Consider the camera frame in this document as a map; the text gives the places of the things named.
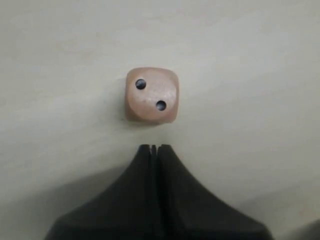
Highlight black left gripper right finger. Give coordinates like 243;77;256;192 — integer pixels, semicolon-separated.
157;144;273;240

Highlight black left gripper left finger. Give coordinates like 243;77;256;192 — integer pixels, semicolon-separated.
45;144;160;240

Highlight wooden die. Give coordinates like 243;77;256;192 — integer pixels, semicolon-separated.
124;67;180;124

